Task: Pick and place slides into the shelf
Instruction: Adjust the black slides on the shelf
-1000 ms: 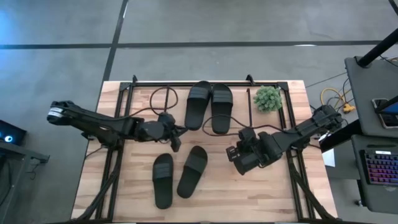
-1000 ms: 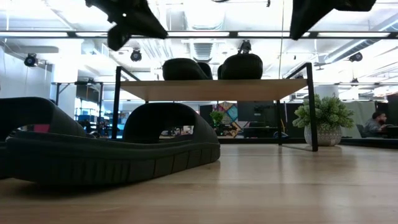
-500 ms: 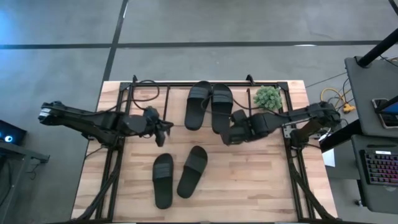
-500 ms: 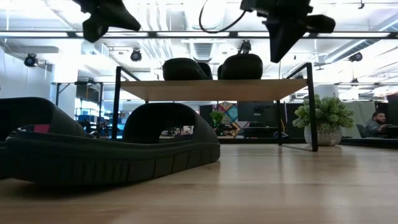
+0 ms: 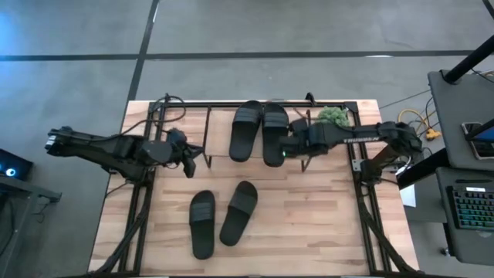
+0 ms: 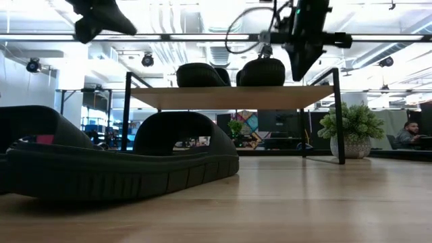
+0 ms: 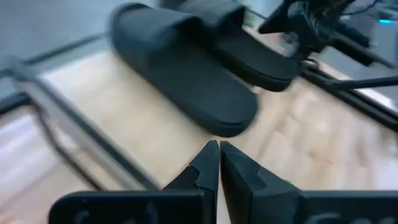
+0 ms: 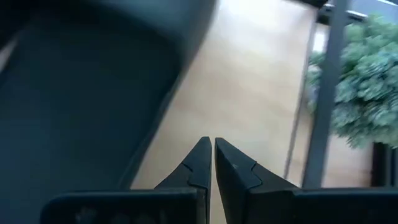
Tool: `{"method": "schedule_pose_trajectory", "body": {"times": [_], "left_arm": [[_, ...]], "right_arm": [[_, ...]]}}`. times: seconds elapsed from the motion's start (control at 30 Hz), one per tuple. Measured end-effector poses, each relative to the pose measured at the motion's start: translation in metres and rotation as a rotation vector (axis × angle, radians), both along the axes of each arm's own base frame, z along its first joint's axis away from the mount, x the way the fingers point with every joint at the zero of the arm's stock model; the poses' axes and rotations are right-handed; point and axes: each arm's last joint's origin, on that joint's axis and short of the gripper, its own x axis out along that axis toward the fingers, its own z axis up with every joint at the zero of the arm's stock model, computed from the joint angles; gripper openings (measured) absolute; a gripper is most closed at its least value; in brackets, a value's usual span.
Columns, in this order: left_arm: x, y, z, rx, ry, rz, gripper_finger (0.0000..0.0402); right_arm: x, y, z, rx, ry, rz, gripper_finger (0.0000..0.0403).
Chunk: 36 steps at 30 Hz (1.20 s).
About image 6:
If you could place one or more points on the wooden shelf with metal legs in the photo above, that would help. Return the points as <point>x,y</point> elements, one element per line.
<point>236,98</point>

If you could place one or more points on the tall leafy background plant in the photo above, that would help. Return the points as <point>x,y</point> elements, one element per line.
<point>235,127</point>

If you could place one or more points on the black monitor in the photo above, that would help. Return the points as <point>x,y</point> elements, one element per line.
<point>278,121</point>

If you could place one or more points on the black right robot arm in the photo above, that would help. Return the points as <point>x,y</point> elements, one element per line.
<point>310,17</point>

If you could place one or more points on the black ceiling spotlight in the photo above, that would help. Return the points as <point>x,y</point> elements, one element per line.
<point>33,65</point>
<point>147,60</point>
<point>386,61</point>

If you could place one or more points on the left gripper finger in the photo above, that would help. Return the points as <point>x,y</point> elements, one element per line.
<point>116,27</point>
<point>123,19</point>

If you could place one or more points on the black aluminium table frame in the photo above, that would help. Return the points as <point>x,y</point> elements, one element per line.
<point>270,153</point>

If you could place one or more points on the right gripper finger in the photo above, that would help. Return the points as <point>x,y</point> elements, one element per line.
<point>310,60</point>
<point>296,60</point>

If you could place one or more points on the black metal rack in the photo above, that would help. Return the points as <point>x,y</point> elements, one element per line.
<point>86,90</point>

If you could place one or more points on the colourful wall mural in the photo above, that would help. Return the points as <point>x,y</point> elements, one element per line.
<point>248,123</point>

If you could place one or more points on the black rubber slide sandal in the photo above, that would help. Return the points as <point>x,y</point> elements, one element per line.
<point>101,175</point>
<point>33,121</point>
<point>199,76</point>
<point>263,72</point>

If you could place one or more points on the long ceiling strip light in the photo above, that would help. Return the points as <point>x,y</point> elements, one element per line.
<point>202,37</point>

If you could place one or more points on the person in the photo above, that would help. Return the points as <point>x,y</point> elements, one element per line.
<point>405,136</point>

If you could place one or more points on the small green potted plant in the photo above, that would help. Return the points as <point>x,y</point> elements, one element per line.
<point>351,128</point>

